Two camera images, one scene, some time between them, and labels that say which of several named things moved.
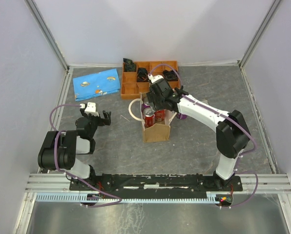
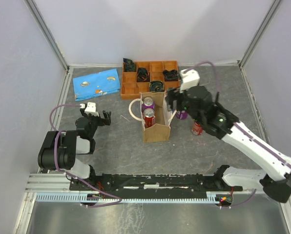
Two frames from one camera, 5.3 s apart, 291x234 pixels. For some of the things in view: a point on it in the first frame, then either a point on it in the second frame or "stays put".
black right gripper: [152, 98] → [173, 94]
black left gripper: [106, 121] stays put
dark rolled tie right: [170, 75] stays put
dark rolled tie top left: [129, 66] stays put
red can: [159, 115] → [197, 129]
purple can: [181, 116] stays put
